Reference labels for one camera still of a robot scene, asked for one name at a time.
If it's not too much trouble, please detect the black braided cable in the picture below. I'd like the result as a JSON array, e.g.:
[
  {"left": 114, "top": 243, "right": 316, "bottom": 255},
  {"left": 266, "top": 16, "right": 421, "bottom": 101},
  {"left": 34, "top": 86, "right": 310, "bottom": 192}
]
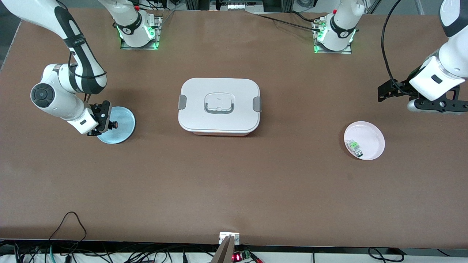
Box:
[{"left": 256, "top": 13, "right": 323, "bottom": 31}]

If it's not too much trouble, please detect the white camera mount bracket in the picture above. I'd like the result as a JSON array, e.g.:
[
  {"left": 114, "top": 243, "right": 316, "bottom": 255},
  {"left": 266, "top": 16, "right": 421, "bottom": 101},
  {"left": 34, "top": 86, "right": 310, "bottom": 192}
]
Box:
[{"left": 219, "top": 232, "right": 240, "bottom": 244}]

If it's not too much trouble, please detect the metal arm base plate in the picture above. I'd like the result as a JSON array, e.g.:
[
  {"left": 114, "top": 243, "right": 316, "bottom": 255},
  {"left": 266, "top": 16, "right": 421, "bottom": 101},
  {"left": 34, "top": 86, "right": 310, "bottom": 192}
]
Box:
[
  {"left": 121, "top": 13, "right": 163, "bottom": 50},
  {"left": 314, "top": 16, "right": 352, "bottom": 54}
]

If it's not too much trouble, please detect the white lidded lunch box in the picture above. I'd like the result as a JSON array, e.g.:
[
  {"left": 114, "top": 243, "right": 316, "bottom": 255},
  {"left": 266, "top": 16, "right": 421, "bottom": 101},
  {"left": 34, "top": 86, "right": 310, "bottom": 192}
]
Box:
[{"left": 178, "top": 77, "right": 262, "bottom": 136}]

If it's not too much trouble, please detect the light blue round plate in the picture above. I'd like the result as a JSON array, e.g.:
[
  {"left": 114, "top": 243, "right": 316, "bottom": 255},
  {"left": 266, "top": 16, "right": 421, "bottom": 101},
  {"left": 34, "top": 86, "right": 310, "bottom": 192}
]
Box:
[{"left": 96, "top": 106, "right": 136, "bottom": 144}]

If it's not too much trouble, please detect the grey metal bar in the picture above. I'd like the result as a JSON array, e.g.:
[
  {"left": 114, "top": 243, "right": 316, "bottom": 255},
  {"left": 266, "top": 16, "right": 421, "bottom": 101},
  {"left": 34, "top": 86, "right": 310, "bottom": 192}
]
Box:
[{"left": 211, "top": 236, "right": 235, "bottom": 263}]

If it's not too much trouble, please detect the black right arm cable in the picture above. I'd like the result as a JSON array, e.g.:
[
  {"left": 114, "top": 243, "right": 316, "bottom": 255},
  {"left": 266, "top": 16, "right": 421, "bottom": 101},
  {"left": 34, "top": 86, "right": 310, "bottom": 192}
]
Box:
[{"left": 68, "top": 51, "right": 107, "bottom": 103}]

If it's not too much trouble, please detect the pink round plate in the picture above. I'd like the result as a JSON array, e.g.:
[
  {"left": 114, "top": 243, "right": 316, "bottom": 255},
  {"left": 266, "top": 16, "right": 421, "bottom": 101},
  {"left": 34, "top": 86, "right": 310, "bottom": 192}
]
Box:
[{"left": 344, "top": 121, "right": 385, "bottom": 160}]

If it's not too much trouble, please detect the black looped thin cable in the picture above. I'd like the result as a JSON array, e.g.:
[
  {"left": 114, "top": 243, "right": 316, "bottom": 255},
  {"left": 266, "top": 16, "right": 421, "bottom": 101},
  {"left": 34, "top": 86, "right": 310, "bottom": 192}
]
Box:
[{"left": 49, "top": 211, "right": 87, "bottom": 256}]

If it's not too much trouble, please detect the green clear switch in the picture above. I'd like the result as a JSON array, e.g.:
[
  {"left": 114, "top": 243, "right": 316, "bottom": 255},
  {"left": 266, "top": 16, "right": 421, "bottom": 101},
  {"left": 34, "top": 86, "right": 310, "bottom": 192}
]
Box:
[{"left": 347, "top": 140, "right": 364, "bottom": 158}]

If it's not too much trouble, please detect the black coiled cable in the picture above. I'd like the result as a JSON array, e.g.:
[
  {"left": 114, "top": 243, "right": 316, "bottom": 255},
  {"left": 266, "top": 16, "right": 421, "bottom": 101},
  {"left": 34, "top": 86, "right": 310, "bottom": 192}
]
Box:
[{"left": 367, "top": 248, "right": 404, "bottom": 263}]

